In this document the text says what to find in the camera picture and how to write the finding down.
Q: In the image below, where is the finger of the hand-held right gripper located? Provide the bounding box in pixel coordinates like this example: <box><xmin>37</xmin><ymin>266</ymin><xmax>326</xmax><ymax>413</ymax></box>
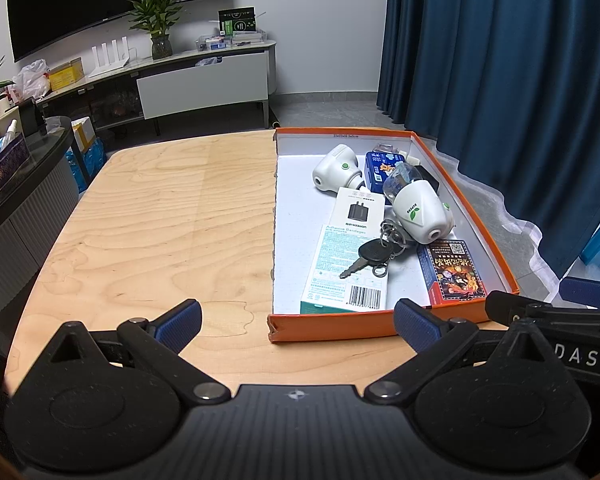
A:
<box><xmin>559</xmin><ymin>276</ymin><xmax>600</xmax><ymax>310</ymax></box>
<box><xmin>485</xmin><ymin>291</ymin><xmax>529</xmax><ymax>332</ymax></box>

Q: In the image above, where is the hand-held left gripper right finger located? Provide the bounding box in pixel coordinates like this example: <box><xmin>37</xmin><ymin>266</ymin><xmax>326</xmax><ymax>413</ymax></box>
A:
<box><xmin>364</xmin><ymin>298</ymin><xmax>563</xmax><ymax>406</ymax></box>

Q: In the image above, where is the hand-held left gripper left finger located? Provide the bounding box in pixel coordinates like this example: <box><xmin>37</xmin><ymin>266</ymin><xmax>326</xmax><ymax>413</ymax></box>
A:
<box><xmin>45</xmin><ymin>299</ymin><xmax>231</xmax><ymax>407</ymax></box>

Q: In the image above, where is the dark playing card box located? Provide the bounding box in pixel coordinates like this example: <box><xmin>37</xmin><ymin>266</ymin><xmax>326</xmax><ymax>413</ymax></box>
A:
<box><xmin>416</xmin><ymin>239</ymin><xmax>489</xmax><ymax>309</ymax></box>

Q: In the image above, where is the black key bunch with ring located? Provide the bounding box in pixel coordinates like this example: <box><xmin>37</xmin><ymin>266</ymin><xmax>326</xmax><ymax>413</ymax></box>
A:
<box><xmin>338</xmin><ymin>217</ymin><xmax>412</xmax><ymax>281</ymax></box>

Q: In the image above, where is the teal white bandage box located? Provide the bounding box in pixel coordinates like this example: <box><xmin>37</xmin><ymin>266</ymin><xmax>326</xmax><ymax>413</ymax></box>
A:
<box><xmin>299</xmin><ymin>223</ymin><xmax>390</xmax><ymax>316</ymax></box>

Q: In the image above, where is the white plug-in device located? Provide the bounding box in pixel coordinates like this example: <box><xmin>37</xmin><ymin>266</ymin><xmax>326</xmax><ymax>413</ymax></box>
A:
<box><xmin>390</xmin><ymin>179</ymin><xmax>455</xmax><ymax>245</ymax></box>
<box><xmin>311</xmin><ymin>143</ymin><xmax>369</xmax><ymax>194</ymax></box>

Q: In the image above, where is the white charger package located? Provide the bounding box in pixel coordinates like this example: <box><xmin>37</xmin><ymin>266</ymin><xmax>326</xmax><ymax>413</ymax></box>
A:
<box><xmin>327</xmin><ymin>185</ymin><xmax>387</xmax><ymax>241</ymax></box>

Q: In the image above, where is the orange cardboard box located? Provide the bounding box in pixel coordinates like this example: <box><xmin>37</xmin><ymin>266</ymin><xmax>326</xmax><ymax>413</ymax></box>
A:
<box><xmin>267</xmin><ymin>127</ymin><xmax>521</xmax><ymax>345</ymax></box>

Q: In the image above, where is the black charger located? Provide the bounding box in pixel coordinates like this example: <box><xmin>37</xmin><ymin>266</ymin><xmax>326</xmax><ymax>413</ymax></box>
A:
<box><xmin>412</xmin><ymin>162</ymin><xmax>440</xmax><ymax>194</ymax></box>

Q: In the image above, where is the blue tin box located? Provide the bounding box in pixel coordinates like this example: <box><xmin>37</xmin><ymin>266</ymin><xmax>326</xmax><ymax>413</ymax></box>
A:
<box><xmin>363</xmin><ymin>148</ymin><xmax>407</xmax><ymax>195</ymax></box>

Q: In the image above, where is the dark curved desk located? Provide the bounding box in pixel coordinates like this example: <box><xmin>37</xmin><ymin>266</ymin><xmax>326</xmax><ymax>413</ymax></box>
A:
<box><xmin>0</xmin><ymin>115</ymin><xmax>82</xmax><ymax>248</ymax></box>

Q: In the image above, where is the cardboard shipping box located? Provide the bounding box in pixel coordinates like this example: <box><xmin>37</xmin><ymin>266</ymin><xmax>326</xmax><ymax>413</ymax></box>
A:
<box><xmin>69</xmin><ymin>117</ymin><xmax>99</xmax><ymax>154</ymax></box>

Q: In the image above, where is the purple patterned box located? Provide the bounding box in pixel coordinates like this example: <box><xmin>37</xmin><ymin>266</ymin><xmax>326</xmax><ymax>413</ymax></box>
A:
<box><xmin>0</xmin><ymin>132</ymin><xmax>31</xmax><ymax>212</ymax></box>

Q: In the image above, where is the long grey media cabinet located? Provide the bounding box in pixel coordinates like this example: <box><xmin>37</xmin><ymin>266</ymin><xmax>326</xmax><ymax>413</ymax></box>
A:
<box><xmin>34</xmin><ymin>39</ymin><xmax>279</xmax><ymax>137</ymax></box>

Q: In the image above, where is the blue curtain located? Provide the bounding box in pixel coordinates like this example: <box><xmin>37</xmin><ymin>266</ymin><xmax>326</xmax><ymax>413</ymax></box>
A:
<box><xmin>377</xmin><ymin>0</ymin><xmax>600</xmax><ymax>279</ymax></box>

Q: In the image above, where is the white router with antennas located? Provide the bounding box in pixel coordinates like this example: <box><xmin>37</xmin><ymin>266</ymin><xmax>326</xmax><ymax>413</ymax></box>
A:
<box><xmin>88</xmin><ymin>35</ymin><xmax>131</xmax><ymax>79</ymax></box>

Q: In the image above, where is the yellow box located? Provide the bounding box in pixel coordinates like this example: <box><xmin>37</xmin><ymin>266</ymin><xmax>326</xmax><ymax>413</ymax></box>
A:
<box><xmin>47</xmin><ymin>57</ymin><xmax>85</xmax><ymax>92</ymax></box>

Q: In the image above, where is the clear tray with small items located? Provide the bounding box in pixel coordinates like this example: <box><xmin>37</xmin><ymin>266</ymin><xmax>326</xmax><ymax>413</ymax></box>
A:
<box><xmin>195</xmin><ymin>33</ymin><xmax>231</xmax><ymax>52</ymax></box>

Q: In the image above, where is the white plastic bag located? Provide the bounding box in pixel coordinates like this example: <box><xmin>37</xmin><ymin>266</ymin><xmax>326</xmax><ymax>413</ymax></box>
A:
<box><xmin>12</xmin><ymin>58</ymin><xmax>51</xmax><ymax>101</ymax></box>

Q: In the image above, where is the potted green plant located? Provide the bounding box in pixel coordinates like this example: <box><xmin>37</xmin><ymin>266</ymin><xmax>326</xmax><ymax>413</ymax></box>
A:
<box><xmin>127</xmin><ymin>0</ymin><xmax>186</xmax><ymax>61</ymax></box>

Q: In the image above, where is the green and black box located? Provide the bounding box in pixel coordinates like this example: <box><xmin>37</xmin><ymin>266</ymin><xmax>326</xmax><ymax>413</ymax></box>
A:
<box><xmin>217</xmin><ymin>6</ymin><xmax>258</xmax><ymax>37</ymax></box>

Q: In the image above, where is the large black television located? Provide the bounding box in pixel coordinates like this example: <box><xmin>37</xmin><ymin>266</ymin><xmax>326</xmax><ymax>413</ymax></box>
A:
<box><xmin>5</xmin><ymin>0</ymin><xmax>233</xmax><ymax>64</ymax></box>

